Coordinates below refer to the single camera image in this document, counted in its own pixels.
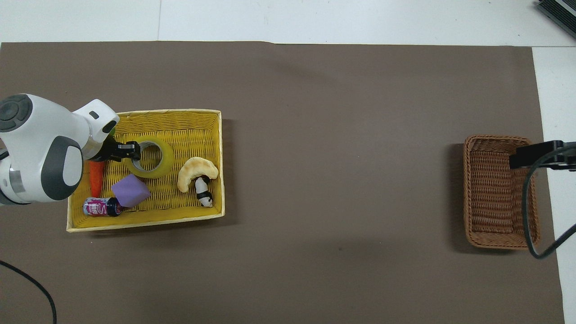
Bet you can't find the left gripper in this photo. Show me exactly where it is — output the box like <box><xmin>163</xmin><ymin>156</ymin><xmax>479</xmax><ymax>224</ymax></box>
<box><xmin>91</xmin><ymin>135</ymin><xmax>120</xmax><ymax>162</ymax></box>

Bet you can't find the yellow-green tape roll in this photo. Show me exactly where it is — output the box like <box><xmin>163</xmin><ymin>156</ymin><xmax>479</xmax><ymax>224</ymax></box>
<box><xmin>125</xmin><ymin>137</ymin><xmax>175</xmax><ymax>179</ymax></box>

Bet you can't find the yellow woven basket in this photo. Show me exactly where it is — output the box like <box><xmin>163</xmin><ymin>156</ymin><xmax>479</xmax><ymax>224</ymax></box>
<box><xmin>67</xmin><ymin>109</ymin><xmax>225</xmax><ymax>233</ymax></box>

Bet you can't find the brown wicker basket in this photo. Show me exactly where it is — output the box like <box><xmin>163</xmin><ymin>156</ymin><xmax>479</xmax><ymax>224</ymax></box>
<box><xmin>463</xmin><ymin>135</ymin><xmax>541</xmax><ymax>250</ymax></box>

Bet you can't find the orange toy carrot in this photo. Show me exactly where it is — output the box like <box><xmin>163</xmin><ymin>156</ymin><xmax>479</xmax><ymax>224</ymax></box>
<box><xmin>89</xmin><ymin>160</ymin><xmax>107</xmax><ymax>198</ymax></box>

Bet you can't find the purple foam cube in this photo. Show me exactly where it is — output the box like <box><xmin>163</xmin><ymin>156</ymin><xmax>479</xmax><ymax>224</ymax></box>
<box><xmin>111</xmin><ymin>174</ymin><xmax>151</xmax><ymax>208</ymax></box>

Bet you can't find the small pink drink can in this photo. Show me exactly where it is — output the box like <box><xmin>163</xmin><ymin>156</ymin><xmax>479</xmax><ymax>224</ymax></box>
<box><xmin>83</xmin><ymin>197</ymin><xmax>122</xmax><ymax>217</ymax></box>

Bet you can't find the toy croissant bread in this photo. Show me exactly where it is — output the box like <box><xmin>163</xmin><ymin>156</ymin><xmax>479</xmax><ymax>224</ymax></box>
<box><xmin>177</xmin><ymin>157</ymin><xmax>219</xmax><ymax>193</ymax></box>

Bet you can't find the small panda figure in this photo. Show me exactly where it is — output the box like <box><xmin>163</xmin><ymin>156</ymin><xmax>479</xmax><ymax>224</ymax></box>
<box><xmin>195</xmin><ymin>176</ymin><xmax>214</xmax><ymax>208</ymax></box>

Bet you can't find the black stand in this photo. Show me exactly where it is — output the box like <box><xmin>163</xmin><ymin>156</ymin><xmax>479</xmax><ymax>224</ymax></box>
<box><xmin>537</xmin><ymin>0</ymin><xmax>576</xmax><ymax>26</ymax></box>

